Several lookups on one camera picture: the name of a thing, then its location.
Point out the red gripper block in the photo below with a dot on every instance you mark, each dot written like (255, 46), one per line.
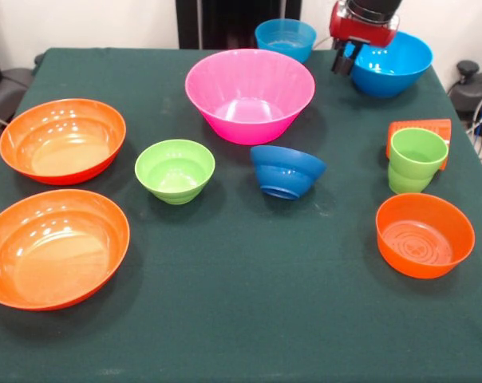
(364, 32)

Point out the large light blue bowl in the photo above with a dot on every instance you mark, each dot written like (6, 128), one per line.
(392, 80)

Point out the small light blue bowl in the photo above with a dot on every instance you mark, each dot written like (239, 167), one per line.
(285, 38)

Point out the orange cup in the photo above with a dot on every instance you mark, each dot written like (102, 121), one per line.
(436, 125)

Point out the large pink bowl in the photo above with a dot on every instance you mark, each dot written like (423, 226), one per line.
(249, 127)

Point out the dark blue bowl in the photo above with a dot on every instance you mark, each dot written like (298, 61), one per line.
(285, 171)

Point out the green cup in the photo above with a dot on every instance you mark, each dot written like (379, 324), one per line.
(408, 175)

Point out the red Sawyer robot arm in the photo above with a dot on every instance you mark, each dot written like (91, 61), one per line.
(372, 8)

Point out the dark grey floor base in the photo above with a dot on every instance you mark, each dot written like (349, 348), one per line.
(476, 91)
(9, 88)

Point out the green bowl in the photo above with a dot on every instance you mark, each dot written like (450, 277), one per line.
(173, 187)

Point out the dark green tablecloth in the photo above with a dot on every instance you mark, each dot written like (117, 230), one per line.
(241, 259)

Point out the small orange bowl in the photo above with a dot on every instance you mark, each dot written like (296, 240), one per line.
(424, 271)

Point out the large orange bowl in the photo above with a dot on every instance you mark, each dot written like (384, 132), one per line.
(61, 159)
(45, 259)

